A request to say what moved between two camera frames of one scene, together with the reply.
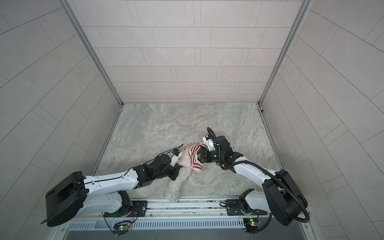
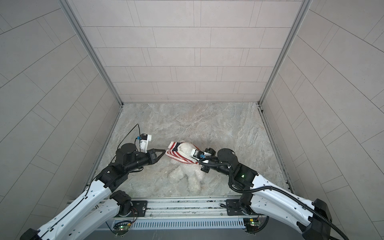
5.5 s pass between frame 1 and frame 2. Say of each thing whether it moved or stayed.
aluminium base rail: stayed
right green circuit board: stayed
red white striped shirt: moved
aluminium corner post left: stayed
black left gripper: moved
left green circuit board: stayed
